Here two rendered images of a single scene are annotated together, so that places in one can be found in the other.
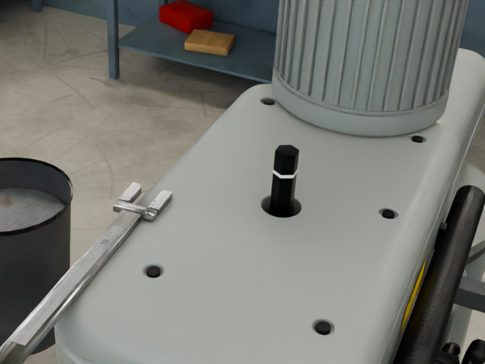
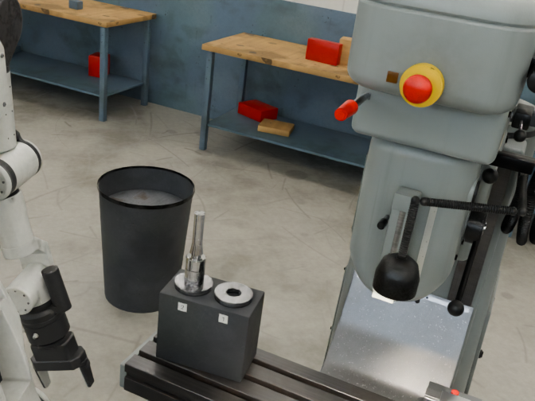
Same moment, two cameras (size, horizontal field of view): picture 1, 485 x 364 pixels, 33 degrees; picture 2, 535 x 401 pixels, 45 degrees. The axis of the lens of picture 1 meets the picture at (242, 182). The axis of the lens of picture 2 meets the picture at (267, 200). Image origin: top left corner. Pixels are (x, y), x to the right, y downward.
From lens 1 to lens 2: 0.66 m
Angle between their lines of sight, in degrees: 9
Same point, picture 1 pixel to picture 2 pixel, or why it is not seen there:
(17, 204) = (150, 199)
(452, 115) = not seen: hidden behind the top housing
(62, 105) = (165, 162)
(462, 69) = not seen: hidden behind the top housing
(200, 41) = (269, 126)
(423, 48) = not seen: outside the picture
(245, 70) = (302, 146)
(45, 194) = (170, 195)
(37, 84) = (146, 149)
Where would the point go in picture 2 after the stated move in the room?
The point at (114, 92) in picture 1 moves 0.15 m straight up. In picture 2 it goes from (203, 158) to (205, 141)
